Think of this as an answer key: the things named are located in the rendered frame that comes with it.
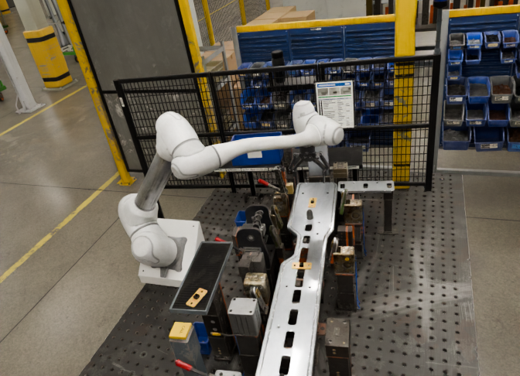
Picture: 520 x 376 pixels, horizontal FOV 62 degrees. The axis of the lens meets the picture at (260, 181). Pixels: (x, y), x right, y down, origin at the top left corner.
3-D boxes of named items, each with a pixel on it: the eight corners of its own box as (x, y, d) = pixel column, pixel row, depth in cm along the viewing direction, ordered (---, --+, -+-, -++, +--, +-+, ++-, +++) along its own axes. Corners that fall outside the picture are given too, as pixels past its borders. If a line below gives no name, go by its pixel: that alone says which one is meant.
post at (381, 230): (398, 234, 239) (399, 190, 224) (378, 234, 241) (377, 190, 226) (398, 227, 244) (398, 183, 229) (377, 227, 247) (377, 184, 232)
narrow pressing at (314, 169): (329, 176, 243) (325, 120, 226) (309, 176, 246) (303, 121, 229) (330, 175, 244) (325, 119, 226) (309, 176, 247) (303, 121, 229)
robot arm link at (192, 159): (221, 158, 173) (205, 133, 178) (180, 174, 166) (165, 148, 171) (218, 175, 184) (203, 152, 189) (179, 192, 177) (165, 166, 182)
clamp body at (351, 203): (366, 262, 224) (365, 207, 206) (343, 261, 227) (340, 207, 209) (366, 250, 232) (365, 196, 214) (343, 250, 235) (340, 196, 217)
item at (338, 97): (355, 128, 256) (354, 78, 240) (317, 131, 261) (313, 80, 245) (356, 127, 257) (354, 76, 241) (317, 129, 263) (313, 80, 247)
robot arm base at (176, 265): (149, 275, 230) (144, 275, 225) (157, 234, 235) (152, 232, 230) (179, 280, 224) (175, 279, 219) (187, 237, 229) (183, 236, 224)
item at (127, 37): (236, 185, 443) (192, -30, 339) (230, 193, 432) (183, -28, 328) (126, 178, 489) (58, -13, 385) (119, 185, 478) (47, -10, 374)
